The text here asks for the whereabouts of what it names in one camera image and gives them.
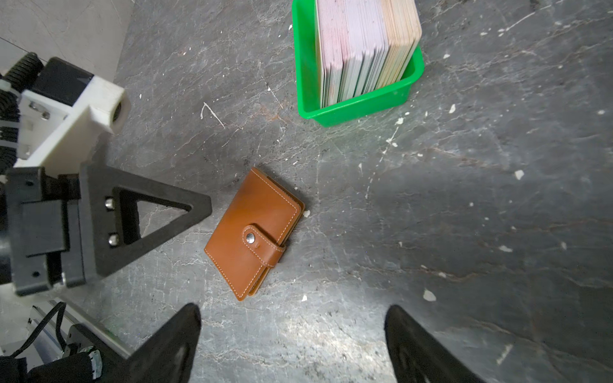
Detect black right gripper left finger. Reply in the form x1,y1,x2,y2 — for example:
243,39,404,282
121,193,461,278
102,303,201,382

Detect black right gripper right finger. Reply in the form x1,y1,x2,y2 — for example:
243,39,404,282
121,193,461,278
384,305,484,383

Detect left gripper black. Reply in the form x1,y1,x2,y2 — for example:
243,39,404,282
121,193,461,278
1,164,212,296

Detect brown leather card holder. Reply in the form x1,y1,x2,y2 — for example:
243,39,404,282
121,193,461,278
204,168,305,301

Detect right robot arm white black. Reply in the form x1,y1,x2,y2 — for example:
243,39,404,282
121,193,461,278
1,302,481,382

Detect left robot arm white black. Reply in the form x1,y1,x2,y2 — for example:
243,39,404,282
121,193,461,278
1,53,212,297

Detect green plastic card bin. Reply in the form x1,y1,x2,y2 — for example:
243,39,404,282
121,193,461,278
291,0,425,127

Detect stack of cards in bin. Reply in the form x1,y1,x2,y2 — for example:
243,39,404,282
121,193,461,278
315,0,422,108

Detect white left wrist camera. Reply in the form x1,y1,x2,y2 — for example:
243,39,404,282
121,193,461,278
15,57,131,176

